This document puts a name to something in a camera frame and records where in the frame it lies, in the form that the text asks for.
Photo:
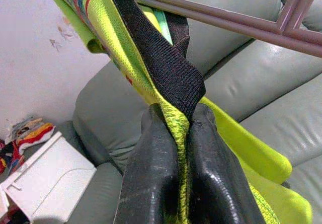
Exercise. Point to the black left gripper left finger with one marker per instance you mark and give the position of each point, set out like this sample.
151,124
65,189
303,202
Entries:
151,178

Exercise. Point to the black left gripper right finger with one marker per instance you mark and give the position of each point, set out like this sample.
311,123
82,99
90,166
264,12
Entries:
216,183

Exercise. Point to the yellow green striped garment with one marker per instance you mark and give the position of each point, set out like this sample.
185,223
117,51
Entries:
105,27

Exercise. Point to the pink plastic hanger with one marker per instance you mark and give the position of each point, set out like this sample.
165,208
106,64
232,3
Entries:
226,20

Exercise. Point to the white plastic box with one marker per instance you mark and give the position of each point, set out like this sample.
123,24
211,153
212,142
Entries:
50,178

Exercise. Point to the grey green leather sofa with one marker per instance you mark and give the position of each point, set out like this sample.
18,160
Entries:
276,95

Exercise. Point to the multicoloured clothes pile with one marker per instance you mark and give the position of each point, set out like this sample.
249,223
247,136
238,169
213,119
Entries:
32,133

